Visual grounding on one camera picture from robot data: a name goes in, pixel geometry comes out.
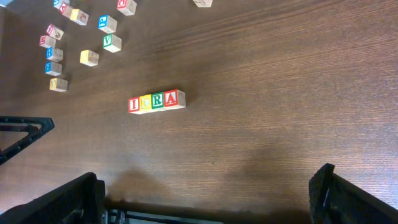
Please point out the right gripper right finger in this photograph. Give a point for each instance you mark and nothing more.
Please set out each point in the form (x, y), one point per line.
(334, 200)

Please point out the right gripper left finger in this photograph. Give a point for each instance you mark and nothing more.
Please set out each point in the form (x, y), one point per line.
(78, 201)

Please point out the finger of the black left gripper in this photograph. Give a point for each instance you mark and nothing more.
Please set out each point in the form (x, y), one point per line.
(35, 127)

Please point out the red letter I block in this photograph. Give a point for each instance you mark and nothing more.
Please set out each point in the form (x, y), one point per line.
(134, 105)

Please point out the yellow C block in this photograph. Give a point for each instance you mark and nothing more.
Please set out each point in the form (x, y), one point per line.
(145, 103)

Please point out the green R block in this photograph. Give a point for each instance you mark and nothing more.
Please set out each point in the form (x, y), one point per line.
(157, 101)

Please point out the red A block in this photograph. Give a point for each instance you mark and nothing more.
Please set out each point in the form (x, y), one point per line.
(174, 99)

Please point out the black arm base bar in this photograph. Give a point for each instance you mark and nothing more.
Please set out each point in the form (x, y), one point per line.
(171, 214)

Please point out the yellow O block far left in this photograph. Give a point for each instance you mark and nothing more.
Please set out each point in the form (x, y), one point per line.
(58, 84)

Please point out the yellow o block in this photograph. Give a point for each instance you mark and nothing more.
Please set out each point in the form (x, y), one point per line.
(58, 84)
(89, 58)

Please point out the blue H block lower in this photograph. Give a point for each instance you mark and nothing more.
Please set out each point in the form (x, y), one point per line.
(53, 68)

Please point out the blue h block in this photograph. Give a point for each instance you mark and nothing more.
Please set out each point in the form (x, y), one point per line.
(53, 68)
(54, 54)

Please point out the blue H block upper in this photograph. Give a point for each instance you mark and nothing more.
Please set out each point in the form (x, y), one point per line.
(54, 54)

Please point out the red M block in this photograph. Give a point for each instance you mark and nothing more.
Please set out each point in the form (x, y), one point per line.
(47, 41)

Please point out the red S block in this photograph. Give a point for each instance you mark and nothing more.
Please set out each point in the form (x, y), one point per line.
(54, 32)

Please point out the green V block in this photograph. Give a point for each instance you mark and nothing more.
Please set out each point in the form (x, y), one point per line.
(112, 43)

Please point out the red N block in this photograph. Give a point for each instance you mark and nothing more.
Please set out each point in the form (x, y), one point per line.
(65, 9)

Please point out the blue P block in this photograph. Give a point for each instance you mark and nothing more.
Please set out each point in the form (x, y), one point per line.
(107, 24)

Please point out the blue S block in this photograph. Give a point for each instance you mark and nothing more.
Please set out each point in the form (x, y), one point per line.
(58, 3)

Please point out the red O block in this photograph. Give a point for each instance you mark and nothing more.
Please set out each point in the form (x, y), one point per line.
(127, 7)

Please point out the green Z block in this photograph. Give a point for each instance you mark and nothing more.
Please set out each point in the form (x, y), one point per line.
(203, 3)

